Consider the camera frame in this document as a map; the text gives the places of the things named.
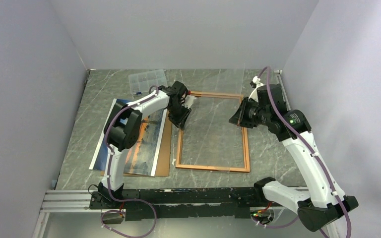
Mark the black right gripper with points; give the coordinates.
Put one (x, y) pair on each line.
(239, 118)

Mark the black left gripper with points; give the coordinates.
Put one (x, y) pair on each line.
(180, 121)

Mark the wooden picture frame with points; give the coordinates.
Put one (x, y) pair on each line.
(245, 169)

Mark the sunset photo print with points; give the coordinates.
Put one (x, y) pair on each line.
(144, 141)

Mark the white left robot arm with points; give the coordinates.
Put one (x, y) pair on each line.
(122, 129)

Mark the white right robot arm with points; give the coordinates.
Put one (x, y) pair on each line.
(325, 201)

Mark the brown backing board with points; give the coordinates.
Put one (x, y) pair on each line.
(165, 148)

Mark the clear plastic organizer box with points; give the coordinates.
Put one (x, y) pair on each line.
(141, 82)

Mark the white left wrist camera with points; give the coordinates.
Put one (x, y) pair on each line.
(189, 100)

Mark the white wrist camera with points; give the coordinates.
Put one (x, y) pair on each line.
(189, 100)
(255, 84)

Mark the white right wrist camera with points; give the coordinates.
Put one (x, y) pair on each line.
(255, 84)

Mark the aluminium extrusion rail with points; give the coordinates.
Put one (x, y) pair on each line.
(65, 201)

